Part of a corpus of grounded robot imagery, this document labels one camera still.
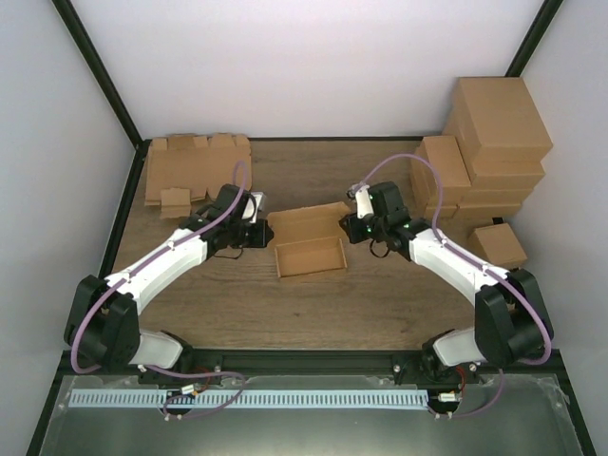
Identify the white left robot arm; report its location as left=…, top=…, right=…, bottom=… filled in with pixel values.
left=64, top=184, right=274, bottom=384

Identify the small loose cardboard flap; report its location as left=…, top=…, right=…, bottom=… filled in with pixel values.
left=160, top=188, right=191, bottom=219

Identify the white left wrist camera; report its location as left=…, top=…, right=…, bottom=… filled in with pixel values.
left=241, top=192, right=266, bottom=223

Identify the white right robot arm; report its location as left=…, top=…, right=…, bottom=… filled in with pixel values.
left=339, top=181, right=554, bottom=383

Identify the black frame post left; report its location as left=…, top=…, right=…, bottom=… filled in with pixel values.
left=51, top=0, right=143, bottom=148

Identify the stack of flat cardboard blanks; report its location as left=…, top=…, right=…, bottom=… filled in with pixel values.
left=144, top=133, right=253, bottom=206

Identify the large top cardboard box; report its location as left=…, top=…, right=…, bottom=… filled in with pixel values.
left=444, top=77, right=553, bottom=165

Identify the black frame post right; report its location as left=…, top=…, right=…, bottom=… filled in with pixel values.
left=504, top=0, right=563, bottom=78

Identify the brown cardboard box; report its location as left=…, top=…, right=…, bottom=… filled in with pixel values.
left=267, top=201, right=350, bottom=281

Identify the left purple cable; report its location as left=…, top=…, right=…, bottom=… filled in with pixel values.
left=69, top=160, right=253, bottom=422

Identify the small single cardboard box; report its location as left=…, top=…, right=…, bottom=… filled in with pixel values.
left=467, top=223, right=527, bottom=270

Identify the light blue slotted cable duct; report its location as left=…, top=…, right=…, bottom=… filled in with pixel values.
left=68, top=389, right=428, bottom=410

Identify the medium folded cardboard box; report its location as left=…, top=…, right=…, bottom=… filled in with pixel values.
left=411, top=136, right=470, bottom=208

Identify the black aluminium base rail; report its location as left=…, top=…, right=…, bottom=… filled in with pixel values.
left=61, top=349, right=561, bottom=386

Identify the black frame post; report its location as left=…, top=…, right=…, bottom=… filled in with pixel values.
left=504, top=0, right=563, bottom=78
left=51, top=0, right=143, bottom=148

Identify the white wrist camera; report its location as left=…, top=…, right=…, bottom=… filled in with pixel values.
left=347, top=182, right=374, bottom=219
left=241, top=192, right=266, bottom=223

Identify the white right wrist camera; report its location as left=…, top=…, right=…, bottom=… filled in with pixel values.
left=347, top=182, right=374, bottom=219

